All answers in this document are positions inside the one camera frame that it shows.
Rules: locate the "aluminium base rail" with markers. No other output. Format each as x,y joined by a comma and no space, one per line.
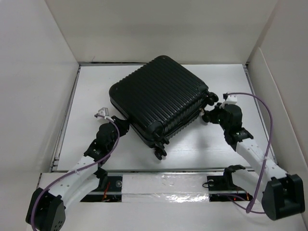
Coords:
166,187

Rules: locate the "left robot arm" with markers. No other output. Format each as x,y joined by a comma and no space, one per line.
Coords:
47,208

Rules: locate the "black hard-shell suitcase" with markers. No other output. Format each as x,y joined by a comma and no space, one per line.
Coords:
159,100

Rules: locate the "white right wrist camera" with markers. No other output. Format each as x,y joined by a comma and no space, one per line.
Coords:
229,99

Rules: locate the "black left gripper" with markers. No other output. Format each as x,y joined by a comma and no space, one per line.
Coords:
122,125

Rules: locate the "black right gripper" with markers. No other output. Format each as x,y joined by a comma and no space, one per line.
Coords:
213,114

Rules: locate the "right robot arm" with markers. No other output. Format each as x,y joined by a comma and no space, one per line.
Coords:
280,194

